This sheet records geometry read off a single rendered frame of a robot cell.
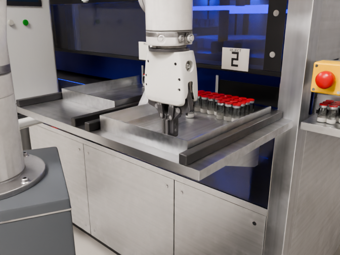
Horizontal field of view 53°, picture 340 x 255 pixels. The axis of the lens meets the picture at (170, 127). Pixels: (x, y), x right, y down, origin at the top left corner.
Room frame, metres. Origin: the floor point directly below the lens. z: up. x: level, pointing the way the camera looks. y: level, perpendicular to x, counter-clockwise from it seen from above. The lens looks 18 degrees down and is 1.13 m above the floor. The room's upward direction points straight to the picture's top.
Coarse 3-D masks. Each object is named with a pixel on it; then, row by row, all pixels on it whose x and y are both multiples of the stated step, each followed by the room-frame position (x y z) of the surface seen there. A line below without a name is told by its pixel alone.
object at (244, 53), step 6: (228, 48) 0.97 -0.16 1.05; (234, 48) 0.95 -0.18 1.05; (222, 54) 0.98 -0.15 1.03; (228, 54) 0.97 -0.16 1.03; (234, 54) 0.95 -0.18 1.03; (240, 54) 0.94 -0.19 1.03; (246, 54) 0.93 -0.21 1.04; (222, 60) 0.98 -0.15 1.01; (228, 60) 0.97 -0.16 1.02; (234, 60) 0.95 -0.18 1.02; (240, 60) 0.94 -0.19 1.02; (246, 60) 0.93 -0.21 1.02; (222, 66) 0.98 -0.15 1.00; (228, 66) 0.96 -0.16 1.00; (240, 66) 0.94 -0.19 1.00; (246, 66) 0.93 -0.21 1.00
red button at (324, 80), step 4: (320, 72) 0.77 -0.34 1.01; (324, 72) 0.76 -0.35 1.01; (328, 72) 0.76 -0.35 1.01; (316, 76) 0.78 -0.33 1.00; (320, 76) 0.77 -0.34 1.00; (324, 76) 0.76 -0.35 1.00; (328, 76) 0.76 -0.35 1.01; (332, 76) 0.76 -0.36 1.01; (316, 80) 0.77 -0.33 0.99; (320, 80) 0.76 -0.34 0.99; (324, 80) 0.76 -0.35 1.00; (328, 80) 0.75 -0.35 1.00; (332, 80) 0.75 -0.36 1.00; (316, 84) 0.78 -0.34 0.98; (320, 84) 0.76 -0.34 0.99; (324, 84) 0.76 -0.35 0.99; (328, 84) 0.75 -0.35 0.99; (332, 84) 0.76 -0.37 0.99; (324, 88) 0.76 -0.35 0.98
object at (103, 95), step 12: (84, 84) 1.13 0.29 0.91; (96, 84) 1.17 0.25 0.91; (108, 84) 1.20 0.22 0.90; (120, 84) 1.25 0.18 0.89; (132, 84) 1.29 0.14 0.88; (72, 96) 1.03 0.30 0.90; (84, 96) 0.99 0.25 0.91; (96, 96) 0.95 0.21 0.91; (108, 96) 1.10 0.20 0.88; (120, 96) 1.10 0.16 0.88; (132, 96) 1.10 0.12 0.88; (108, 108) 0.91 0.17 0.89
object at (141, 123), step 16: (112, 112) 0.78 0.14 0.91; (128, 112) 0.82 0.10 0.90; (144, 112) 0.86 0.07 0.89; (256, 112) 0.78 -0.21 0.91; (112, 128) 0.73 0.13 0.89; (128, 128) 0.69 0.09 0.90; (144, 128) 0.66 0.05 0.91; (160, 128) 0.76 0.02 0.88; (192, 128) 0.76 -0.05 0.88; (208, 128) 0.76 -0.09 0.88; (224, 128) 0.68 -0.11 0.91; (144, 144) 0.66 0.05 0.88; (160, 144) 0.63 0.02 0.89; (176, 144) 0.60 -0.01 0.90; (192, 144) 0.60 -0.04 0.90
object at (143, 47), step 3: (141, 42) 1.20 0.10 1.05; (144, 42) 1.19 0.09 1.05; (141, 45) 1.20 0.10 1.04; (144, 45) 1.19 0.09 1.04; (147, 45) 1.18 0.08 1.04; (141, 48) 1.20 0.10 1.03; (144, 48) 1.19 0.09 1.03; (147, 48) 1.18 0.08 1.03; (141, 51) 1.20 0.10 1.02; (144, 51) 1.19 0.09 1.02; (141, 54) 1.20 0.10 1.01; (144, 54) 1.19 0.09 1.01; (141, 57) 1.20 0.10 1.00; (144, 57) 1.19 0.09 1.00
